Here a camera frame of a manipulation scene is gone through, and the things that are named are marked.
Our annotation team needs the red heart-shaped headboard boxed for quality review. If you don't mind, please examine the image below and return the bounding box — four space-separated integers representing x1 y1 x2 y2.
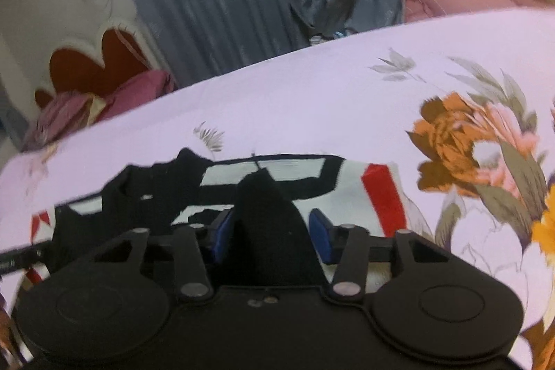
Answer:
34 21 175 111

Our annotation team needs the floral pink bedsheet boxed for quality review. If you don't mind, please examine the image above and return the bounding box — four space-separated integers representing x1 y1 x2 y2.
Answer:
0 3 555 370

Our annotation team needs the pink pillow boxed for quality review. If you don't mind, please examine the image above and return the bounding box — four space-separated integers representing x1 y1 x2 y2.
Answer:
403 0 555 25

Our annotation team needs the striped knit sweater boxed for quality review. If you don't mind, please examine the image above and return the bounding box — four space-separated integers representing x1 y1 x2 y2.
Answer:
24 147 419 295

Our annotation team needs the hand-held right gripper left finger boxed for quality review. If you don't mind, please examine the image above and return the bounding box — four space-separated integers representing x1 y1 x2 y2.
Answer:
87 209 236 304

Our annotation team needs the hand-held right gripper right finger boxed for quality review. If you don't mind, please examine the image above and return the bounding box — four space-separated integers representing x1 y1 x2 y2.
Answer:
309 209 454 305

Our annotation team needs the blue and white shoe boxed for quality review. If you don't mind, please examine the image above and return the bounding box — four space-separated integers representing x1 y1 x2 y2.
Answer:
309 29 349 46

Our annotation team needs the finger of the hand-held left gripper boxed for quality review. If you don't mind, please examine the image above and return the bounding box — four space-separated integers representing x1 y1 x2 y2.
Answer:
0 248 44 274

